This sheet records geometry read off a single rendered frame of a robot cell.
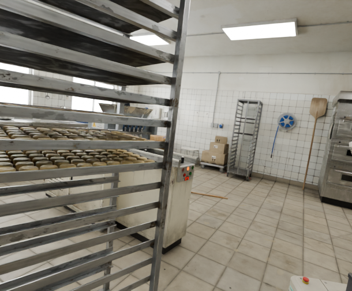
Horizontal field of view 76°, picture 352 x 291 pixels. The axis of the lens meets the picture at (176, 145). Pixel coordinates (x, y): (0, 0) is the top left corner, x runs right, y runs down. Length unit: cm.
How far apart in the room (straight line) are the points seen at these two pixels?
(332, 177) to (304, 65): 258
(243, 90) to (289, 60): 120
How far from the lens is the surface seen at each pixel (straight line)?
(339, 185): 495
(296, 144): 592
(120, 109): 132
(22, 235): 85
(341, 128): 491
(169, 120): 95
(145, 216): 229
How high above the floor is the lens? 127
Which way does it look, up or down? 7 degrees down
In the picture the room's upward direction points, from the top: 7 degrees clockwise
